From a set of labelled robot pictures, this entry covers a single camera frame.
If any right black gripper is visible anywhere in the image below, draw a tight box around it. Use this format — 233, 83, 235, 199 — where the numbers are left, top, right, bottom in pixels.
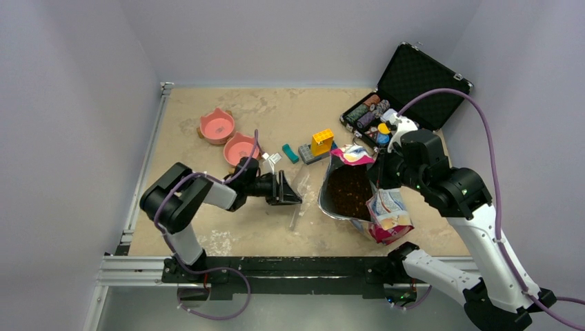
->
366, 142, 426, 192

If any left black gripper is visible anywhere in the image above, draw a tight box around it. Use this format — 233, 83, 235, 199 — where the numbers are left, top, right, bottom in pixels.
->
244, 170, 301, 205

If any clear plastic scoop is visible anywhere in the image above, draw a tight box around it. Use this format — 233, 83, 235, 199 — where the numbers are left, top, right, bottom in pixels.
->
288, 165, 310, 232

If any colourful pet food bag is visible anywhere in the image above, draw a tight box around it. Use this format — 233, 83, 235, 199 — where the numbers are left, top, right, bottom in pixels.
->
318, 144, 415, 245

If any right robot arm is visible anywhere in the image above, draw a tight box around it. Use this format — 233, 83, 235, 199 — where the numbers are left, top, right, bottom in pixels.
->
367, 130, 557, 330

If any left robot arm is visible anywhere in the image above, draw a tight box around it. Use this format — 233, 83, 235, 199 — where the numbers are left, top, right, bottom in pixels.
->
139, 157, 303, 282

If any near pink pet bowl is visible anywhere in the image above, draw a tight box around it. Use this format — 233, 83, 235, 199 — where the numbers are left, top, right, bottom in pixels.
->
223, 132, 257, 167

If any pink pet bowl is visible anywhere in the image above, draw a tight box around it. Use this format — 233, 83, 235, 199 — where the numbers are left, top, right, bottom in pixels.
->
197, 108, 236, 146
223, 132, 257, 167

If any far pink pet bowl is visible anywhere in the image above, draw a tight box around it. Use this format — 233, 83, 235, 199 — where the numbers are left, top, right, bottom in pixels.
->
197, 108, 236, 146

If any teal toy brick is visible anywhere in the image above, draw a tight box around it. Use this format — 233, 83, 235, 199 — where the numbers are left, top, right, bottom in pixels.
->
281, 144, 299, 164

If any grey blue toy brick base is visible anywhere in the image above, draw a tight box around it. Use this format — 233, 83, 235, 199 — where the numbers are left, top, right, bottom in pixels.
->
297, 141, 337, 165

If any yellow toy brick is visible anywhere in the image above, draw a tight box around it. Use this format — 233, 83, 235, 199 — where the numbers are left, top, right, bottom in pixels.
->
310, 128, 334, 155

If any black poker chip case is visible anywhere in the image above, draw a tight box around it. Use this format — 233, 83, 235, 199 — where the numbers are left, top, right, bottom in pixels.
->
339, 42, 474, 149

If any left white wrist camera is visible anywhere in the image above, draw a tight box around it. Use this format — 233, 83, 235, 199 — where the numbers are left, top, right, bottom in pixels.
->
261, 152, 282, 174

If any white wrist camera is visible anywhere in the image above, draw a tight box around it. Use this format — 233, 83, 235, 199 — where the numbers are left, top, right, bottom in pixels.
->
387, 114, 419, 152
261, 152, 282, 174

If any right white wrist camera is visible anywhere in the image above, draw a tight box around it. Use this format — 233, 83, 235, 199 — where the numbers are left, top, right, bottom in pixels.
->
387, 114, 419, 152

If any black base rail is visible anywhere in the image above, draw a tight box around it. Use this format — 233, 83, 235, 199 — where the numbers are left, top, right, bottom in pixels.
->
154, 257, 426, 305

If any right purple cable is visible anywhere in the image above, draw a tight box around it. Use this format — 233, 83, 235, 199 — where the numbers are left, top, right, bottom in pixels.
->
396, 88, 585, 331

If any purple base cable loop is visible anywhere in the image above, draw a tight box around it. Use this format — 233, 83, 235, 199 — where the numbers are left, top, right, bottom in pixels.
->
177, 264, 255, 321

